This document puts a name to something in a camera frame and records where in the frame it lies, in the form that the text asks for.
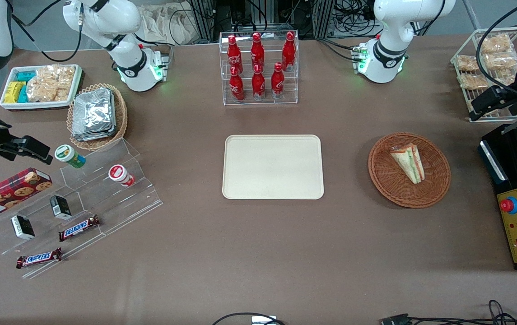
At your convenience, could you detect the green lidded snack cup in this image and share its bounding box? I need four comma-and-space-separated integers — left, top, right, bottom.
55, 144, 86, 169

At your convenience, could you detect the small black box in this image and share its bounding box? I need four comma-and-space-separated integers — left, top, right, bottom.
11, 215, 35, 240
50, 195, 72, 220

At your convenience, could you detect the red tartan cookie box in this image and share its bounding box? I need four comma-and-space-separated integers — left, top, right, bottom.
0, 167, 53, 223

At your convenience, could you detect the silver foil packs stack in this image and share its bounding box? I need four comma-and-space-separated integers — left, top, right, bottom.
72, 88, 117, 142

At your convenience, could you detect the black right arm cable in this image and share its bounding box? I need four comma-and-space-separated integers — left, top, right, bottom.
11, 0, 84, 63

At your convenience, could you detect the white wire rack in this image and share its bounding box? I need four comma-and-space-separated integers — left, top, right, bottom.
450, 26, 517, 123

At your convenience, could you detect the yellow snack pack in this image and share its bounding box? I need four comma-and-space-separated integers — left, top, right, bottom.
4, 81, 26, 104

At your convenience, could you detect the red cola bottle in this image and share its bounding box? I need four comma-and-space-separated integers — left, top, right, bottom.
270, 62, 285, 99
252, 65, 266, 101
229, 67, 246, 102
282, 32, 297, 73
227, 35, 243, 75
251, 32, 265, 73

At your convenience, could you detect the aluminium frame post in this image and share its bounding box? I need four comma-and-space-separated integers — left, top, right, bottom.
312, 0, 336, 39
191, 0, 216, 41

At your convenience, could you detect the beige cloth bag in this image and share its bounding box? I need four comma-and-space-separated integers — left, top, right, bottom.
139, 4, 198, 46

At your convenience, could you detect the red lidded snack cup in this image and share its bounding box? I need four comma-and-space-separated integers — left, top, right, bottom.
108, 165, 135, 187

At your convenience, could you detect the clear bag of fried snacks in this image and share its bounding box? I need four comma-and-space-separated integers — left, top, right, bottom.
459, 73, 489, 90
484, 52, 517, 71
493, 70, 517, 87
456, 55, 480, 73
479, 34, 514, 54

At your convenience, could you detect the round brown wicker basket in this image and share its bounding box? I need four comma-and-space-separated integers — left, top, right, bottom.
368, 132, 451, 209

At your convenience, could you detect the tan oval wicker basket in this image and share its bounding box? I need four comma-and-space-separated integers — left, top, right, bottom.
67, 83, 128, 151

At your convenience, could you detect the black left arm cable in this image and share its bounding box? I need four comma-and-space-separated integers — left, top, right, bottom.
475, 0, 517, 99

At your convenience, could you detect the white rectangular snack tray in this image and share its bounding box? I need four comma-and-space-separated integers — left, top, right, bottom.
0, 64, 83, 111

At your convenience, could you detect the Snickers chocolate bar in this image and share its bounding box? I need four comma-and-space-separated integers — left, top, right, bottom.
16, 247, 63, 269
58, 215, 101, 242

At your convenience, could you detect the thin black looped cable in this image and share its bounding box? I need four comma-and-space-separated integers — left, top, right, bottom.
212, 312, 286, 325

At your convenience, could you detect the large clear bag of crackers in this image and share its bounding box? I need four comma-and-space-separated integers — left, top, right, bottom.
27, 65, 76, 102

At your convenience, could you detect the black cable connector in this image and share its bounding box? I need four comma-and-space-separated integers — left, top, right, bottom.
381, 314, 415, 325

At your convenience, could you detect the black cable bundle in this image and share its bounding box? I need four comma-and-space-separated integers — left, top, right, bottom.
412, 300, 517, 325

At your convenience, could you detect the beige plastic tray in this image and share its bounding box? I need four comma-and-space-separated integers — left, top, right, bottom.
222, 135, 325, 200

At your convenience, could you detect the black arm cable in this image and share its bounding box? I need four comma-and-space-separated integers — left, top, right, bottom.
475, 0, 517, 99
11, 0, 84, 63

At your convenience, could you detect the clear acrylic bottle rack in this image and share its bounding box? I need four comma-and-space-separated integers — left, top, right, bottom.
219, 31, 299, 106

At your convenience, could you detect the clear acrylic stepped display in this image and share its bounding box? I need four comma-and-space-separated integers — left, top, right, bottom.
0, 138, 164, 280

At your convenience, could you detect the triangle sandwich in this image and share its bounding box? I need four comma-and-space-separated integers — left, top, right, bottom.
391, 144, 425, 185

